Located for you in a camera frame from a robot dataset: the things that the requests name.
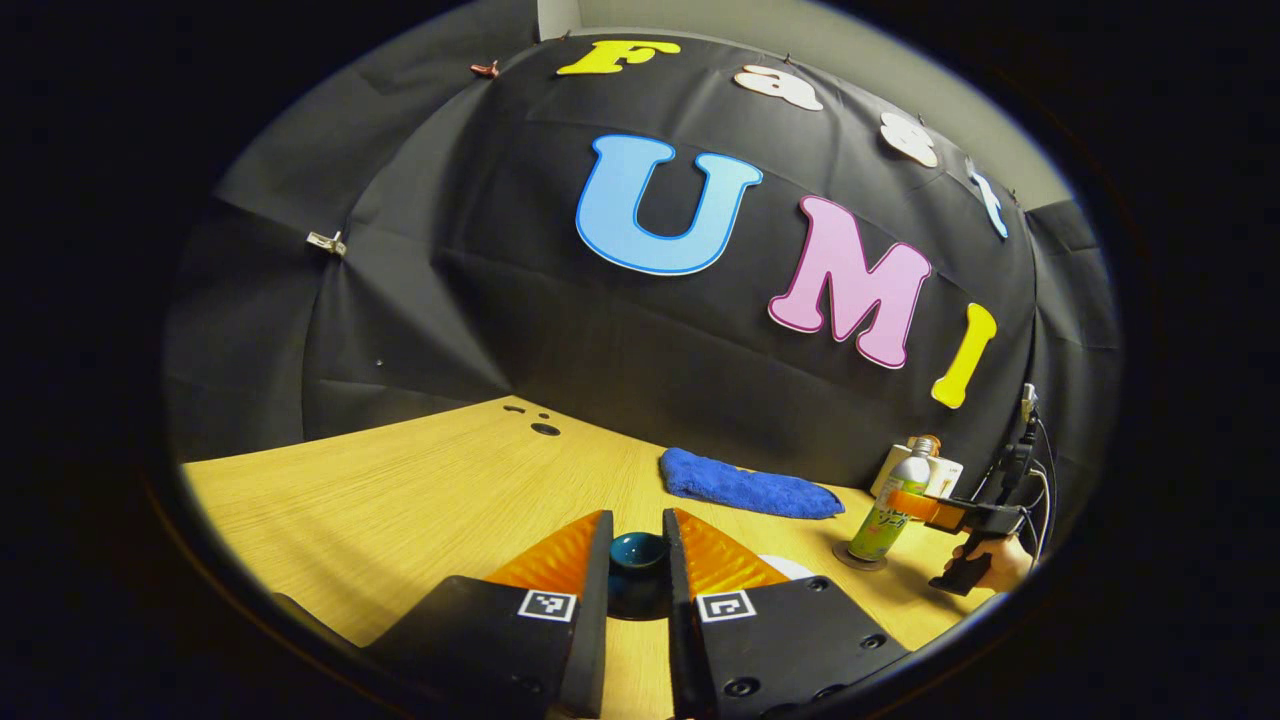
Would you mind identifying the blue folded towel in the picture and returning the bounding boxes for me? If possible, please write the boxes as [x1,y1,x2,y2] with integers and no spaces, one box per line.
[659,447,846,521]

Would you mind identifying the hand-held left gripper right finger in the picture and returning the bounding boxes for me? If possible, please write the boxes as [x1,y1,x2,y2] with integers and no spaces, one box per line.
[662,508,911,720]

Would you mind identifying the black backdrop cloth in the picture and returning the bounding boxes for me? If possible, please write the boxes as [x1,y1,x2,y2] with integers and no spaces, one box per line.
[165,5,1123,521]

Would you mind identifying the white toaster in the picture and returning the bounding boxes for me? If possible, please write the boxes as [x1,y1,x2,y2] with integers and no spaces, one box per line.
[870,443,964,499]

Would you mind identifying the round brown coaster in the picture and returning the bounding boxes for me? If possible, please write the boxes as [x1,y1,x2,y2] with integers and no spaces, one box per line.
[833,540,889,573]

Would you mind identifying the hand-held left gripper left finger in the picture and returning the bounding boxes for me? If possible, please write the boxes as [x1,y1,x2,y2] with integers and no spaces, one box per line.
[365,510,614,720]

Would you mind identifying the silver green water bottle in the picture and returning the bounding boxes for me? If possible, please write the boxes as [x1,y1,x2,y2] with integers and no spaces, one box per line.
[848,450,933,563]

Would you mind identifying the teal teacup lid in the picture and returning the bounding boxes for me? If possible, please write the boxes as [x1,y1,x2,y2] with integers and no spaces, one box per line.
[608,532,673,621]

